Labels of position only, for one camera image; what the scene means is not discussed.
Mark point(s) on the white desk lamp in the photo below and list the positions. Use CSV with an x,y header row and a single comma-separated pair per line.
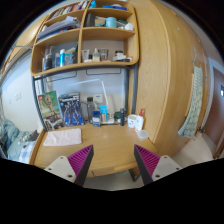
x,y
99,99

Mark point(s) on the clear plastic cup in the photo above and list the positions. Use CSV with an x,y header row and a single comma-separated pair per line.
x,y
143,135

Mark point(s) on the white bottle red cap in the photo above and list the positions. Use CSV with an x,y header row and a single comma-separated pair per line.
x,y
139,121

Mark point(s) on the wooden wall shelf unit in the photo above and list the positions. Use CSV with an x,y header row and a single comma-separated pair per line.
x,y
93,44

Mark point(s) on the dark blue small box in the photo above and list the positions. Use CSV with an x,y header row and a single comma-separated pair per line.
x,y
96,119

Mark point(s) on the white mug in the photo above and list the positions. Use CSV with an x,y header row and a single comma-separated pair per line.
x,y
132,120

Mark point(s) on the black tumbler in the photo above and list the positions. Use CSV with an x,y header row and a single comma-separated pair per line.
x,y
122,116

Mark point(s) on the wooden wardrobe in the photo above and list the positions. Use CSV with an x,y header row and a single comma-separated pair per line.
x,y
169,52

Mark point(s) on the light blue small box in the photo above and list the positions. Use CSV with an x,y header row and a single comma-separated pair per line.
x,y
103,111

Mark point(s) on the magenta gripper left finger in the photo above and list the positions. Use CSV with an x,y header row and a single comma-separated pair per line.
x,y
73,168

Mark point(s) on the green toy box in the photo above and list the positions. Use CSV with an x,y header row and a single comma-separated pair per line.
x,y
50,112

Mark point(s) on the dark glass bottle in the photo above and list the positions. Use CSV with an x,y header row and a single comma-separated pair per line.
x,y
90,108

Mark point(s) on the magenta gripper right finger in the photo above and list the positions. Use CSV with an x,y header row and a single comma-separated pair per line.
x,y
153,167

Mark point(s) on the green patterned hanging towel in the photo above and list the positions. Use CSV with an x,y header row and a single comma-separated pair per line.
x,y
189,126

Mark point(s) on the brown door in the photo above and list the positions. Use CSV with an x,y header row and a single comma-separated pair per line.
x,y
215,123

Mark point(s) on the stack of papers on shelf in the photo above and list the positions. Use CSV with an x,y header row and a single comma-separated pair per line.
x,y
60,25

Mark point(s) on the teal roll on shelf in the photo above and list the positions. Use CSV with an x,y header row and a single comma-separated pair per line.
x,y
111,22

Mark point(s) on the bed with bedding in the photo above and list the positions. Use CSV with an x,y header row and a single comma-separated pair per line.
x,y
16,145

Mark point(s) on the blue robot model box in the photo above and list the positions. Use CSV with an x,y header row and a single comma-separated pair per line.
x,y
71,110

